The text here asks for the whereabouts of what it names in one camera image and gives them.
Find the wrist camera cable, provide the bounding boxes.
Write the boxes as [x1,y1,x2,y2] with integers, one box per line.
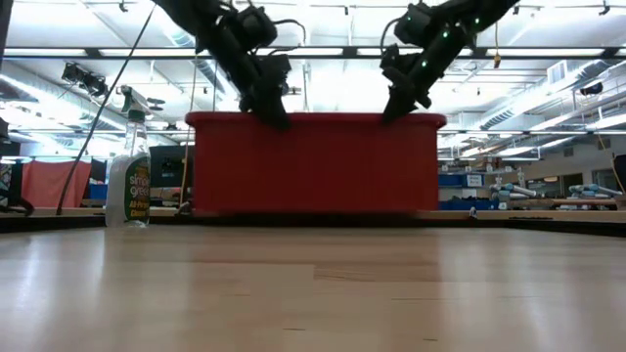
[380,17,407,55]
[271,18,308,55]

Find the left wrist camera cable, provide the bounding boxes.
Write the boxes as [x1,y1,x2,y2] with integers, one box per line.
[271,18,308,55]

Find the black ceiling camera cluster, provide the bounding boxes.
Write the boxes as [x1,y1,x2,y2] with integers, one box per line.
[61,62,110,98]

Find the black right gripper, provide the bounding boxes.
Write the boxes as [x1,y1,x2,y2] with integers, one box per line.
[381,26,470,123]

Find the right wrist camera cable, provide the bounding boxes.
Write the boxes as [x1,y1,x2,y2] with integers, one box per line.
[380,17,407,55]

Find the red plastic bin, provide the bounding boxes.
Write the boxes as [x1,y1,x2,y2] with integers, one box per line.
[184,110,448,216]

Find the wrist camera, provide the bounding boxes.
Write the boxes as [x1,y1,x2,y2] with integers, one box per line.
[256,52,293,94]
[380,43,417,82]

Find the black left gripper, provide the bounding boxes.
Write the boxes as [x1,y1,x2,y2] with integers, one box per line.
[212,28,292,132]

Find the black overhead crossbar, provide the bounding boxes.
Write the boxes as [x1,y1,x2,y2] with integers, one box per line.
[0,46,626,62]

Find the black computer monitor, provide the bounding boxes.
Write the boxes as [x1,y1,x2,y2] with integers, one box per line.
[149,145,195,190]

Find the black metal table frame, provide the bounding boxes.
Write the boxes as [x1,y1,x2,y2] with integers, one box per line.
[0,214,626,240]

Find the beige desk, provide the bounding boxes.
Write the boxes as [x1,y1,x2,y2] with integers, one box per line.
[0,205,626,225]

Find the blue bin with white label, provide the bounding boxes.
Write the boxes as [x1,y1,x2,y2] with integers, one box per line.
[445,173,484,190]

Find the long black cable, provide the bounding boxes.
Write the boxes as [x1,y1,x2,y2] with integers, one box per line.
[55,0,160,217]

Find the low blue bin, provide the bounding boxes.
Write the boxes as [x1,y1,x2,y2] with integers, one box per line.
[445,198,496,212]

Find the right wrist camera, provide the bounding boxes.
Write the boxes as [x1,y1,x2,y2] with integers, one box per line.
[380,43,417,82]

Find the red cloth screen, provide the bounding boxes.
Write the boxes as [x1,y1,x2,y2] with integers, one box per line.
[22,159,93,209]

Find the spray cleaner bottle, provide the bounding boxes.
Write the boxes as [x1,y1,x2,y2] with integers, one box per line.
[105,85,152,229]

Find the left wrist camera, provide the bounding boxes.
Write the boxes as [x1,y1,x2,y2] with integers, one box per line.
[256,52,293,94]

